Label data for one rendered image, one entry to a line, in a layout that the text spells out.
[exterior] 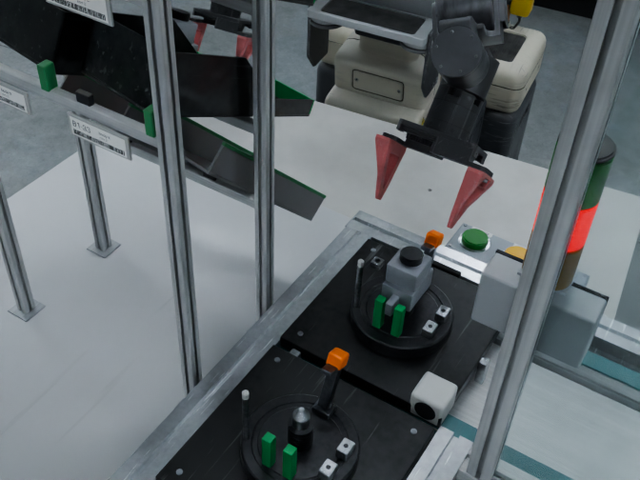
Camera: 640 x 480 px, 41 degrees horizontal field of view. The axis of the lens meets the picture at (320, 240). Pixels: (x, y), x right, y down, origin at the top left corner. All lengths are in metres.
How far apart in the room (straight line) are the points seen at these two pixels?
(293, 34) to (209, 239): 2.45
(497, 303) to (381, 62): 1.06
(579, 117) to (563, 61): 3.17
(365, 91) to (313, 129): 0.25
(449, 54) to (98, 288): 0.70
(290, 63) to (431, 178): 2.07
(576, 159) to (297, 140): 1.02
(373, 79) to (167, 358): 0.87
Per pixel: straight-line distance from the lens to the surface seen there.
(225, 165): 1.07
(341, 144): 1.67
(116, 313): 1.34
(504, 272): 0.87
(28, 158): 3.17
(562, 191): 0.75
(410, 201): 1.54
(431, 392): 1.07
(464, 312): 1.20
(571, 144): 0.71
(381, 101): 1.90
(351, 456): 1.01
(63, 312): 1.36
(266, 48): 0.98
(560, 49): 3.95
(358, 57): 1.88
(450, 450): 1.07
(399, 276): 1.09
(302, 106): 1.13
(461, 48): 0.96
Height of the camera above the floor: 1.83
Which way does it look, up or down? 42 degrees down
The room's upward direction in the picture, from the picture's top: 3 degrees clockwise
